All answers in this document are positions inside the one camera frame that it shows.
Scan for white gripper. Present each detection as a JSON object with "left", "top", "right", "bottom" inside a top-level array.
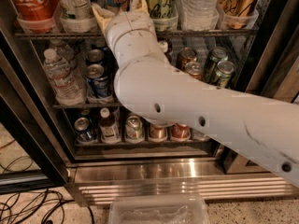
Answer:
[{"left": 92, "top": 0, "right": 156, "bottom": 45}]

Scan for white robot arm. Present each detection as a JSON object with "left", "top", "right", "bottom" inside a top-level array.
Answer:
[{"left": 92, "top": 0, "right": 299, "bottom": 186}]

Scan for green lacroix can top shelf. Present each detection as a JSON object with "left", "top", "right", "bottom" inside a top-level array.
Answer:
[{"left": 146, "top": 0, "right": 175, "bottom": 19}]

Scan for green white can top shelf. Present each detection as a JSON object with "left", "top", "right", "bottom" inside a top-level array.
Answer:
[{"left": 60, "top": 0, "right": 92, "bottom": 21}]

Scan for blue pepsi can behind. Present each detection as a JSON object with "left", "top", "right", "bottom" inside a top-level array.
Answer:
[{"left": 86, "top": 49, "right": 105, "bottom": 65}]

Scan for blue pepsi can front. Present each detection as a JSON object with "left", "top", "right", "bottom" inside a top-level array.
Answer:
[{"left": 86, "top": 64, "right": 111, "bottom": 98}]

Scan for clear water bottle top shelf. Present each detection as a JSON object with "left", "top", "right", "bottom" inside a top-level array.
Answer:
[{"left": 183, "top": 0, "right": 219, "bottom": 31}]

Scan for orange lacroix can behind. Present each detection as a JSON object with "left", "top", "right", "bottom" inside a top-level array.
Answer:
[{"left": 176, "top": 47, "right": 197, "bottom": 70}]

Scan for red coca-cola can top shelf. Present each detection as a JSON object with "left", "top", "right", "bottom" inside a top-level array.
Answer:
[{"left": 12, "top": 0, "right": 58, "bottom": 33}]

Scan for orange lacroix can front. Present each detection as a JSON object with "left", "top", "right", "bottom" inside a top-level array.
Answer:
[{"left": 184, "top": 62, "right": 204, "bottom": 80}]

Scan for clear water bottle middle shelf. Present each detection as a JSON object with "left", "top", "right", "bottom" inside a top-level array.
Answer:
[{"left": 43, "top": 49, "right": 84, "bottom": 105}]

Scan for green lacroix can behind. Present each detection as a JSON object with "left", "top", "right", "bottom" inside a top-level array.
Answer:
[{"left": 204, "top": 47, "right": 228, "bottom": 83}]

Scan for orange lacroix can top shelf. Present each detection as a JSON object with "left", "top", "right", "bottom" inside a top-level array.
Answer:
[{"left": 217, "top": 0, "right": 259, "bottom": 30}]

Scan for green lacroix can front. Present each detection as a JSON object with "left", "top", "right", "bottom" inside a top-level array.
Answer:
[{"left": 210, "top": 61, "right": 235, "bottom": 88}]

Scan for brown tea bottle bottom shelf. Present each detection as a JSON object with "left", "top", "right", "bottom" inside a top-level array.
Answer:
[{"left": 99, "top": 107, "right": 121, "bottom": 144}]

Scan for silver green can bottom shelf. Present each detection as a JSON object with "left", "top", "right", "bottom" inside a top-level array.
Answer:
[{"left": 125, "top": 115, "right": 143, "bottom": 140}]

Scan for blue pepsi can bottom shelf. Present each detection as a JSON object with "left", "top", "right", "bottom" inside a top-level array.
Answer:
[{"left": 74, "top": 118, "right": 95, "bottom": 142}]

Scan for silver red can bottom shelf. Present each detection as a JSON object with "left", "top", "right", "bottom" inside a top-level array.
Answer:
[{"left": 149, "top": 124, "right": 166, "bottom": 139}]

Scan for glass fridge door right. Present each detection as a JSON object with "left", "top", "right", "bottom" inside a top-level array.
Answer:
[{"left": 222, "top": 0, "right": 299, "bottom": 175}]

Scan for glass fridge door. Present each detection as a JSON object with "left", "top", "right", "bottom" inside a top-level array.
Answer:
[
  {"left": 0, "top": 50, "right": 67, "bottom": 194},
  {"left": 222, "top": 0, "right": 299, "bottom": 175}
]

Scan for glass fridge door left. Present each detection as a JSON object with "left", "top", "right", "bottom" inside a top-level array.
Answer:
[{"left": 0, "top": 50, "right": 67, "bottom": 194}]

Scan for stainless fridge vent grille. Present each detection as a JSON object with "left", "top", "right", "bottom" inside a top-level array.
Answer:
[{"left": 78, "top": 177, "right": 299, "bottom": 205}]

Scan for clear plastic bin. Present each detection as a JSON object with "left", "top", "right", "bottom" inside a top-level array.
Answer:
[{"left": 108, "top": 194, "right": 210, "bottom": 224}]

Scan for top wire shelf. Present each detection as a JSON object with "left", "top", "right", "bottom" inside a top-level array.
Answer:
[{"left": 15, "top": 29, "right": 257, "bottom": 40}]

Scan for wire shelf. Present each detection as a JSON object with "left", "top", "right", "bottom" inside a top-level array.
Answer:
[
  {"left": 15, "top": 29, "right": 257, "bottom": 40},
  {"left": 53, "top": 102, "right": 122, "bottom": 109}
]

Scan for middle wire shelf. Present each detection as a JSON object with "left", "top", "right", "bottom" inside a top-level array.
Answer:
[{"left": 53, "top": 102, "right": 122, "bottom": 109}]

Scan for black cables on floor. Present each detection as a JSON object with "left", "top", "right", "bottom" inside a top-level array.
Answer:
[{"left": 0, "top": 138, "right": 95, "bottom": 224}]

